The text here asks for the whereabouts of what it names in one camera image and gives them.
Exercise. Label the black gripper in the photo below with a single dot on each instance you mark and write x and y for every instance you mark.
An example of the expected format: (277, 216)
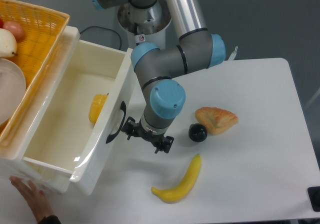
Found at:
(133, 129)

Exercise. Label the white drawer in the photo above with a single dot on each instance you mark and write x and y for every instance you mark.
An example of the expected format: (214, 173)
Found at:
(72, 148)

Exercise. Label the dark sleeved forearm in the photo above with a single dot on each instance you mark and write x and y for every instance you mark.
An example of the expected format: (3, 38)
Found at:
(52, 219)

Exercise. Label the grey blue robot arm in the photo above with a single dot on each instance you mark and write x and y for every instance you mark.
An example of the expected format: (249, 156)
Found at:
(176, 43)

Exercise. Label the white drawer cabinet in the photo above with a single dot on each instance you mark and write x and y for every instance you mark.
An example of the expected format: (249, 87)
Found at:
(21, 127)

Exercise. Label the human hand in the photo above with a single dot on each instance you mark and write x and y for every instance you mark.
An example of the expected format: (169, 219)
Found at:
(35, 198)

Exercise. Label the black ball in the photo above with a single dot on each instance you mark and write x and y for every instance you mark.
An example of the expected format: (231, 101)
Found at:
(197, 132)

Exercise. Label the yellow bell pepper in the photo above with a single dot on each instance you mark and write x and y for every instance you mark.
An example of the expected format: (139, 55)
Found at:
(96, 107)

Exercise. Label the yellow banana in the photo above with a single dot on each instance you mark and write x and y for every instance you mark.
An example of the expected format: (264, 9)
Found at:
(183, 188)

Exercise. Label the toy croissant pastry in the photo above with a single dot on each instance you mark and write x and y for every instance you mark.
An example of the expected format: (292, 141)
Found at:
(216, 120)

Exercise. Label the white plate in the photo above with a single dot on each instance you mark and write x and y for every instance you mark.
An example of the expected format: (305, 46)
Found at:
(12, 88)

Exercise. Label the yellow woven basket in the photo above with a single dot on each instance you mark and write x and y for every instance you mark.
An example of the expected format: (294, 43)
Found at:
(43, 29)

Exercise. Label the white pear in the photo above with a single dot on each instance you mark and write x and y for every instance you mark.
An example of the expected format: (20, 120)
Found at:
(8, 44)

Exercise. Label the pink peach fruit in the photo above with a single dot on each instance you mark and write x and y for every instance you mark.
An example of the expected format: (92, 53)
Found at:
(15, 28)

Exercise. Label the black device at edge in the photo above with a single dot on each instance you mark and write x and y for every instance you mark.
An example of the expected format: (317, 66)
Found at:
(314, 197)

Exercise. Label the red tomato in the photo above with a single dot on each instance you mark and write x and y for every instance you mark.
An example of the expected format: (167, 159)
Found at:
(1, 23)

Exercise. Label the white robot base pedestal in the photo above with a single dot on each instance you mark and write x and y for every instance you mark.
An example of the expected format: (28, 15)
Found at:
(145, 25)

